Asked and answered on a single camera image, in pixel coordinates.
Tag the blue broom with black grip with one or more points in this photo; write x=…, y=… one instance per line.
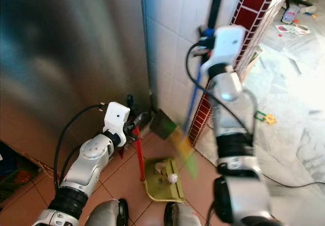
x=194, y=96

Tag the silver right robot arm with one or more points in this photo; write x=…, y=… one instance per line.
x=233, y=134

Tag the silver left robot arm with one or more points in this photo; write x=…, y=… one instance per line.
x=92, y=157

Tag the white and red floor toy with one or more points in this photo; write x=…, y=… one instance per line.
x=293, y=29

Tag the dark green square board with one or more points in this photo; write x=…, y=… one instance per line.
x=163, y=125

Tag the beige crumpled paper scrap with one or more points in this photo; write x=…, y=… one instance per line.
x=160, y=167

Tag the white crumpled paper ball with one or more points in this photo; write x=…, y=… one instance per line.
x=172, y=178

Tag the stainless steel fridge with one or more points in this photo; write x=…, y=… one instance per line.
x=71, y=53

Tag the small blue and pink bottle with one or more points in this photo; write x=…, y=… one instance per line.
x=289, y=17

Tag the grey left robot leg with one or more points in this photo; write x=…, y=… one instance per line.
x=106, y=213

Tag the grey robot leg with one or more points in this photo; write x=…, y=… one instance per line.
x=188, y=216
x=106, y=213

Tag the small yellow green toy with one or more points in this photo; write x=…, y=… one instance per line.
x=266, y=118

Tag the grey right robot leg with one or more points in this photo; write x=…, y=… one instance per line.
x=188, y=216

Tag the red plastic crate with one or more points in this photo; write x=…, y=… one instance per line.
x=25, y=176

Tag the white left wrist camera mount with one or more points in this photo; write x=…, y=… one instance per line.
x=116, y=117

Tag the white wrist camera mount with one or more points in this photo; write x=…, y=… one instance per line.
x=116, y=117
x=228, y=43

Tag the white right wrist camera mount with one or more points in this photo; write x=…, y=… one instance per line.
x=228, y=43

